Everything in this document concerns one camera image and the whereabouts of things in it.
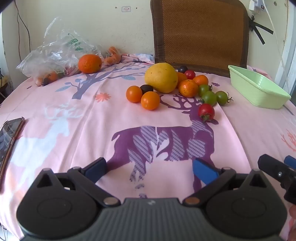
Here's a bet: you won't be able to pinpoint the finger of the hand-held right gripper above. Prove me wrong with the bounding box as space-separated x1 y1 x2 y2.
284 156 296 169
258 154 296 205

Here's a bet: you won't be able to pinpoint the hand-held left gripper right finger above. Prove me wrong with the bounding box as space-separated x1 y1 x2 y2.
184 158 271 207

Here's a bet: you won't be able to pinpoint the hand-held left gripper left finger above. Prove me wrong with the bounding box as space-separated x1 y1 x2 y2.
35 158 121 207

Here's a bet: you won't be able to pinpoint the red tomato with stem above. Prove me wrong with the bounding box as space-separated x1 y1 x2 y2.
198 103 215 122

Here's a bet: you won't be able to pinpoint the green tomato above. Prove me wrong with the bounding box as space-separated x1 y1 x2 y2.
216 90 233 106
198 84 212 96
201 91 217 106

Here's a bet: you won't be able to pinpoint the light green plastic basket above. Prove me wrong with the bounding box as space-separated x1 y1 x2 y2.
228 65 292 110

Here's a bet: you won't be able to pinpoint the yellow pomelo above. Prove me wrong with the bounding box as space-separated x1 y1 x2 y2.
145 62 178 93

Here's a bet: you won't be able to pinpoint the pink printed bedsheet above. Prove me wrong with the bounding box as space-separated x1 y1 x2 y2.
0 53 296 241

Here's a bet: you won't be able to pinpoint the smartphone with pink case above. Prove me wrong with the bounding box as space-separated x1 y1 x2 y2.
0 117 25 186

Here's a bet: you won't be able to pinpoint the white framed glass door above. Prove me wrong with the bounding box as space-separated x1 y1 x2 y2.
275 0 296 98

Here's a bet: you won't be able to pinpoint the large orange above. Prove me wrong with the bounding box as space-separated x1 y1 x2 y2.
78 54 102 74

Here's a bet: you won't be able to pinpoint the clear plastic bag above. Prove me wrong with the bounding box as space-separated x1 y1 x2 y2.
16 17 109 87

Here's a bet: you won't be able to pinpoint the black tape strips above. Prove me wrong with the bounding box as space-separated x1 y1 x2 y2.
248 15 274 45

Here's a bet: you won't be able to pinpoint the brown woven seat mat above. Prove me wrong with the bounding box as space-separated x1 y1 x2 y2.
150 0 250 78

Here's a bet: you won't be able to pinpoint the white power adapter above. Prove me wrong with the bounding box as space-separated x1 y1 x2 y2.
248 0 266 12

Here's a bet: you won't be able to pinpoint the white cable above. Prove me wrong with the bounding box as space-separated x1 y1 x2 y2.
262 3 290 87

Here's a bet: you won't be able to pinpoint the black cable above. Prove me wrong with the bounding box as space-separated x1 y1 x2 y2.
14 0 31 52

